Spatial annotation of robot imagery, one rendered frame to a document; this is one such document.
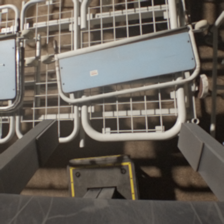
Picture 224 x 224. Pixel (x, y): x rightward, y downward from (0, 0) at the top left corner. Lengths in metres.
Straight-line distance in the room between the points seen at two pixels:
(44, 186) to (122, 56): 1.25
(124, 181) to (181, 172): 0.50
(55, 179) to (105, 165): 0.59
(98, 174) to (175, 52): 0.84
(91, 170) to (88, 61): 0.68
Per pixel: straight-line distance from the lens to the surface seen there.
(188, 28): 0.97
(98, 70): 0.88
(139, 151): 1.34
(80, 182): 1.16
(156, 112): 0.89
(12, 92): 1.05
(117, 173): 1.09
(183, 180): 1.42
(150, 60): 0.87
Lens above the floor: 1.33
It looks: 79 degrees down
